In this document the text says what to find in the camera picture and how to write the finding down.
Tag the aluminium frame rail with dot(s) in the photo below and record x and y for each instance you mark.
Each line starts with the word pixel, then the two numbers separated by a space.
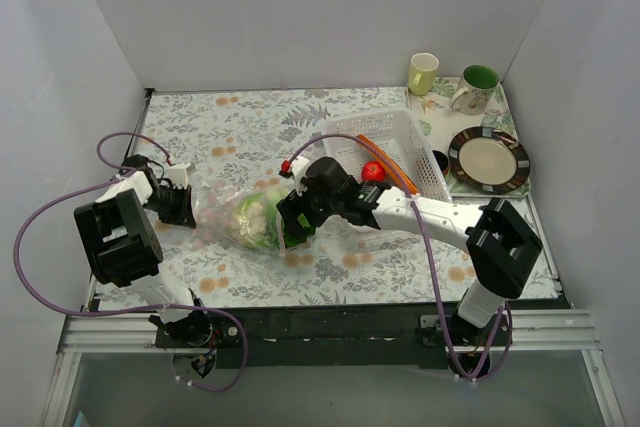
pixel 533 330

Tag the yellow green mug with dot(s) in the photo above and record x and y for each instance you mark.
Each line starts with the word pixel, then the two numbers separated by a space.
pixel 422 73

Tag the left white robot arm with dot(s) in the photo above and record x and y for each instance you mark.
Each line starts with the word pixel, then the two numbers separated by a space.
pixel 123 249

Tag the floral table mat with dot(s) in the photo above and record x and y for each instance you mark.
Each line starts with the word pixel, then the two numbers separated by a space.
pixel 239 139

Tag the green interior floral mug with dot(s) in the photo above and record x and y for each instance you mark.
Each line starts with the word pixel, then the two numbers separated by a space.
pixel 475 89

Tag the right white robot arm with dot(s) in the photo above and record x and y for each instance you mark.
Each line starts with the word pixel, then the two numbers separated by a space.
pixel 502 246

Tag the white plastic basket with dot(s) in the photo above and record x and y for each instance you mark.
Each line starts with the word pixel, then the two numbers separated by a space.
pixel 397 133

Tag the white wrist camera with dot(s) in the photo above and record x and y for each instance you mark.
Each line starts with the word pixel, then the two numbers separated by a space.
pixel 295 170
pixel 178 174

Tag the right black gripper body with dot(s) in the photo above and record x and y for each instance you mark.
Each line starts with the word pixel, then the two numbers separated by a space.
pixel 291 214

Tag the red fake strawberry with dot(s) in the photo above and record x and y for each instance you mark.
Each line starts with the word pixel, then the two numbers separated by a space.
pixel 373 171

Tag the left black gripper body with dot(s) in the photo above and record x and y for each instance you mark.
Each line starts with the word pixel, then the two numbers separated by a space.
pixel 179 205

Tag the white fake cauliflower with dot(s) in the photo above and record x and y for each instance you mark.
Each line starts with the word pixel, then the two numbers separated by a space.
pixel 254 218

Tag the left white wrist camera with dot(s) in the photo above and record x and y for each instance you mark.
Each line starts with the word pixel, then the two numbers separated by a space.
pixel 178 174

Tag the striped rim ceramic plate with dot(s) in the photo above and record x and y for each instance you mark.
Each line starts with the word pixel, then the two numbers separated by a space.
pixel 488 161

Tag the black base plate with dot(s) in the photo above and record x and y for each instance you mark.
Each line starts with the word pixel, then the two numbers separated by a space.
pixel 410 334

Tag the small brown cup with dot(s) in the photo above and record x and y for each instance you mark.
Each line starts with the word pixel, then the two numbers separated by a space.
pixel 442 161

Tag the floral serving tray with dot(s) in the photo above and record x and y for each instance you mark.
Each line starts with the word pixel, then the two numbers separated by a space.
pixel 440 123

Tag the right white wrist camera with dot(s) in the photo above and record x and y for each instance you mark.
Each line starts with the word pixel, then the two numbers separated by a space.
pixel 295 170

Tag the clear zip top bag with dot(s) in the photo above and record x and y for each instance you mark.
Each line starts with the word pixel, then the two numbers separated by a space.
pixel 213 209

